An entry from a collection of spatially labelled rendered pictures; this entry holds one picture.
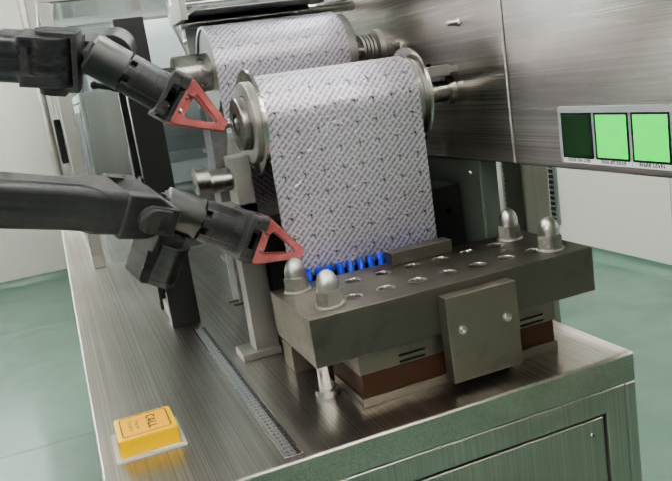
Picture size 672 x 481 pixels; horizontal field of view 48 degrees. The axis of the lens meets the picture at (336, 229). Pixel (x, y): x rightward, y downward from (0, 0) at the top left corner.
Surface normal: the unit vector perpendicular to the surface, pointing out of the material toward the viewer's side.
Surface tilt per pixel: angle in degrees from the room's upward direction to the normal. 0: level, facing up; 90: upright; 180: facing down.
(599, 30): 90
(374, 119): 90
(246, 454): 0
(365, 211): 90
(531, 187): 90
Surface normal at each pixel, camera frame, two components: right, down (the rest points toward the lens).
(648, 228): -0.92, 0.21
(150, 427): -0.15, -0.97
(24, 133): 0.36, 0.14
